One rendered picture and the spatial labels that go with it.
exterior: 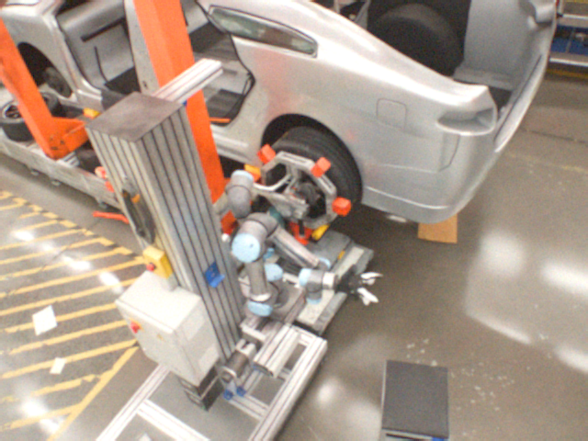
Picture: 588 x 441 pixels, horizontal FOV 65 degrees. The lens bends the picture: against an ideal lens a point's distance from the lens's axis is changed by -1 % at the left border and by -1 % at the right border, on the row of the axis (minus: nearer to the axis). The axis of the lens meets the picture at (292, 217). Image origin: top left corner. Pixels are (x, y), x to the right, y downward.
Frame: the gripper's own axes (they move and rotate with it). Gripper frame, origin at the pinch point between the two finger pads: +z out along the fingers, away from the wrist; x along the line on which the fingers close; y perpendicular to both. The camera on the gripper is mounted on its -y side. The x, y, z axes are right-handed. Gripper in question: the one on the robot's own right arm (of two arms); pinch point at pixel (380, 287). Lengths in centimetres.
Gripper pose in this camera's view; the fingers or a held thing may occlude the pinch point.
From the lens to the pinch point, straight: 202.1
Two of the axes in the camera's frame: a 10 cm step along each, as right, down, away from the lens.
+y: 0.4, 8.0, 6.0
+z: 9.6, 1.4, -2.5
